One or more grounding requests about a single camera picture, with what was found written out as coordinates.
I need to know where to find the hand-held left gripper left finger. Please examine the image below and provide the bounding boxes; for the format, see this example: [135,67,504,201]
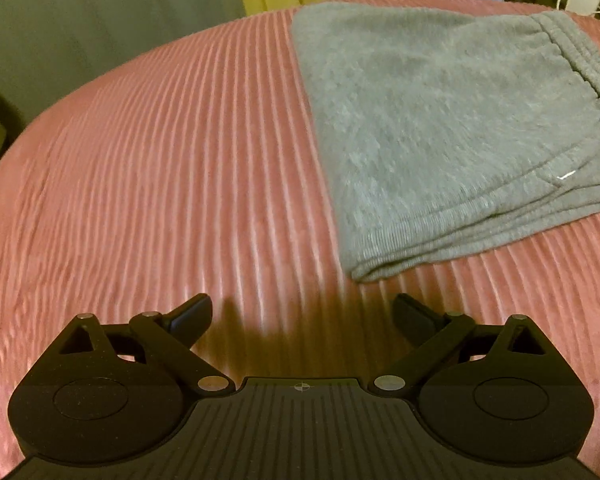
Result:
[54,293,235,401]

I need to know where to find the pink ribbed bedspread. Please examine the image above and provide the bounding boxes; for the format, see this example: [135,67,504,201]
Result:
[0,0,600,476]

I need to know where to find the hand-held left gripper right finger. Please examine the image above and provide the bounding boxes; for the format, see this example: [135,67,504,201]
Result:
[372,293,551,401]

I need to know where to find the grey pants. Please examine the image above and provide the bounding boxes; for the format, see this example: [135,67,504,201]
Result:
[290,2,600,282]

